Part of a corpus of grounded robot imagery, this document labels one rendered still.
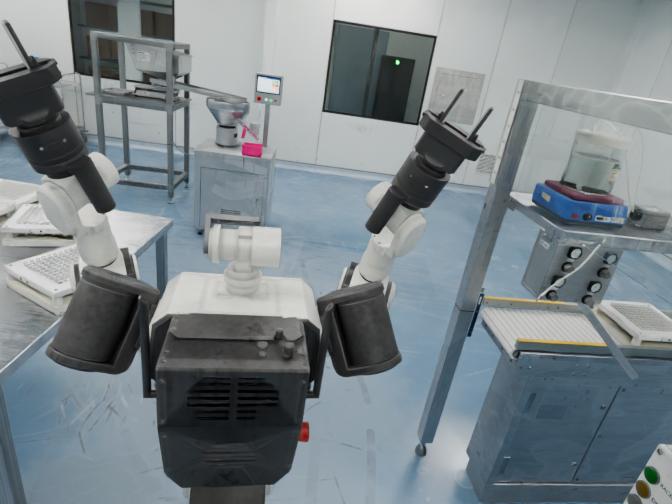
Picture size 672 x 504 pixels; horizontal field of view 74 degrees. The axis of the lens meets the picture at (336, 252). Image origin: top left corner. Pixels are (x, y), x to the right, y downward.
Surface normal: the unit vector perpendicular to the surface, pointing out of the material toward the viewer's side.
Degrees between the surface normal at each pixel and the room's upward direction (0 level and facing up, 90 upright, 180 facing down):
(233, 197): 90
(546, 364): 90
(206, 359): 3
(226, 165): 90
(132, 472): 0
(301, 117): 90
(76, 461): 0
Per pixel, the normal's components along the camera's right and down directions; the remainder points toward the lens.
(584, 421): 0.11, 0.42
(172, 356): 0.15, -0.90
